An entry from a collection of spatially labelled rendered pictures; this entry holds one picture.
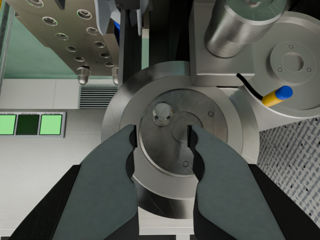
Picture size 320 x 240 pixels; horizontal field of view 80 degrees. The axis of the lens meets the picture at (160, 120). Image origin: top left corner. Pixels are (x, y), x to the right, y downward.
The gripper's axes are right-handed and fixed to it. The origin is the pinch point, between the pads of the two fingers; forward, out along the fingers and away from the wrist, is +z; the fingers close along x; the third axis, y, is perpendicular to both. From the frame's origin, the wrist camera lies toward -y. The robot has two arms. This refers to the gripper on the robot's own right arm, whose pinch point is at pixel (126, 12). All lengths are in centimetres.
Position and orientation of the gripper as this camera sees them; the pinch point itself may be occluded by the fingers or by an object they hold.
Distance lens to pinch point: 28.3
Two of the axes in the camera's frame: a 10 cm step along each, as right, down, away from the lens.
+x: 10.0, 0.0, 0.2
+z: -0.2, 1.9, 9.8
